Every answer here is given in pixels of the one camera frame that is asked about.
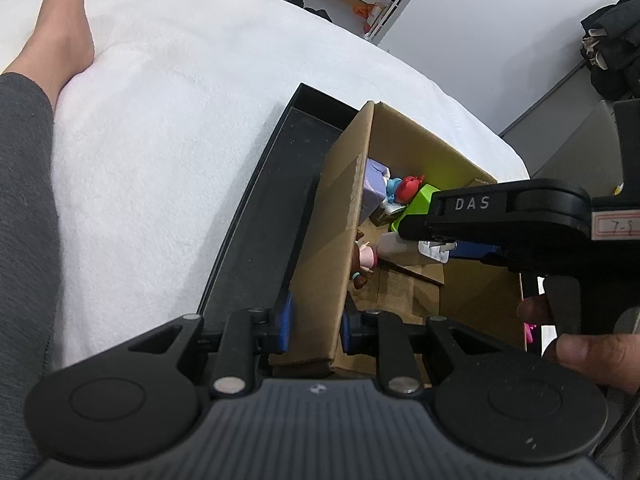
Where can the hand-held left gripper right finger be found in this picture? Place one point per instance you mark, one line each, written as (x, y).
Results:
(345, 334)

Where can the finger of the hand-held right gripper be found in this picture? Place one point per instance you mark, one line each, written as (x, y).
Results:
(475, 251)
(470, 205)

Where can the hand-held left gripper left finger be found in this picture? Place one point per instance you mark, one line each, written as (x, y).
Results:
(285, 325)

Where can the green plastic block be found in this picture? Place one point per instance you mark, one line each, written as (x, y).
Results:
(417, 205)

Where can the white bottle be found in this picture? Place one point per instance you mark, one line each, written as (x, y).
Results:
(400, 249)

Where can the black tray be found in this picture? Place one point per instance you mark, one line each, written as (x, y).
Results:
(270, 240)

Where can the brown cardboard box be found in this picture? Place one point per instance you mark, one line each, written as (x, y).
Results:
(320, 240)

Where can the person's right hand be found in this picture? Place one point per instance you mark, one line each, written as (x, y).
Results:
(595, 357)

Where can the red and blue figure toy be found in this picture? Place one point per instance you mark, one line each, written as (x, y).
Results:
(406, 187)

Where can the doll in pink dress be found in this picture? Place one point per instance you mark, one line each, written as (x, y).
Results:
(364, 259)

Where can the purple cube toy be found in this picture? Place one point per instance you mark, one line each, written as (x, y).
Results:
(374, 185)

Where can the pink toy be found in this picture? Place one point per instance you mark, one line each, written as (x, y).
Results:
(530, 332)

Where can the pile of dark clothes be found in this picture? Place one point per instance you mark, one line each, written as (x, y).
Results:
(607, 50)

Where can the orange bag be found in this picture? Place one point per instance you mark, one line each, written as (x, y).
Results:
(367, 10)

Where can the white blanket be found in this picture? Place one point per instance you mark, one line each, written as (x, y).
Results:
(175, 125)

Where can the black shoes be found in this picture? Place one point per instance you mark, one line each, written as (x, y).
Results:
(310, 7)

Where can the person's left leg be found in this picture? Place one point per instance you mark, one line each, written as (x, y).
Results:
(25, 235)

